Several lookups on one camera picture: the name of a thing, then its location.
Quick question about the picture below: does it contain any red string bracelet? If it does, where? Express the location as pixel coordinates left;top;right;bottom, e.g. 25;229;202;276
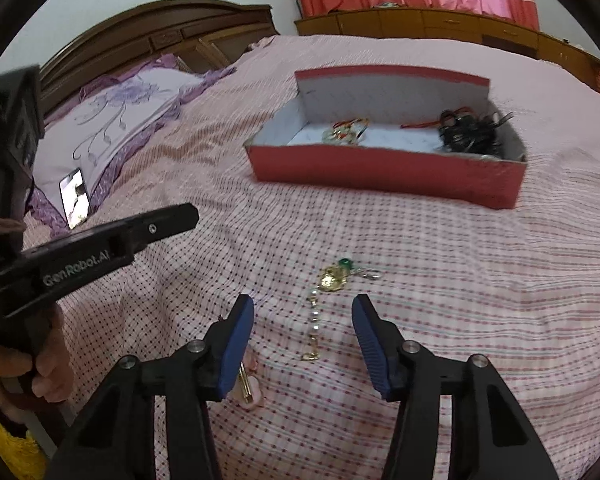
401;106;473;130

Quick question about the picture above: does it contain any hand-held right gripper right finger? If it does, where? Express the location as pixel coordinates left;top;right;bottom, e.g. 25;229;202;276
351;294;556;480

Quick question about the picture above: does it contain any red cardboard box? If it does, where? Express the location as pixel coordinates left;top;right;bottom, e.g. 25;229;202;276
244;66;528;211

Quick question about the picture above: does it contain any pink hair clip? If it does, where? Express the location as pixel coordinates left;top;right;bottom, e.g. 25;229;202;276
230;349;267;409

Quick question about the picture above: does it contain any person's left hand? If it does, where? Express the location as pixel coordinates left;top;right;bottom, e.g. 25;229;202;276
0;305;77;411

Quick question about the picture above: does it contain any purple floral pillow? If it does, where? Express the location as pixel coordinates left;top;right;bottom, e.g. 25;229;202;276
27;55;236;231

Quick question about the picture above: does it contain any smartphone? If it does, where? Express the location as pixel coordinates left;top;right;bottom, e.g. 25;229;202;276
59;169;91;231

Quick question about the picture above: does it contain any black mesh hair bow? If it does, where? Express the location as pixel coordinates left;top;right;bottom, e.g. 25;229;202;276
437;109;513;157

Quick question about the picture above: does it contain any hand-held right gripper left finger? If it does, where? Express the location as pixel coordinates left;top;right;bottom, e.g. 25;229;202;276
45;294;256;480

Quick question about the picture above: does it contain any long wooden cabinet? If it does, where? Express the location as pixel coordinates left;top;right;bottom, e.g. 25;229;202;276
294;5;600;91

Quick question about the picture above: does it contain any dark wooden headboard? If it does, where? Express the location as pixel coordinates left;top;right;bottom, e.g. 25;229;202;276
39;2;273;106

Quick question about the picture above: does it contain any gold pearl pendant chain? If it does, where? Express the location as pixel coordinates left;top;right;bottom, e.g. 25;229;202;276
321;127;363;147

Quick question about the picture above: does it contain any green bead gold pendant chain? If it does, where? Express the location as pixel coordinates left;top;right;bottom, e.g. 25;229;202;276
301;257;382;362

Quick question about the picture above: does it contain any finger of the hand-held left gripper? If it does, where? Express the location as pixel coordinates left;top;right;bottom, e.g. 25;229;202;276
112;204;200;263

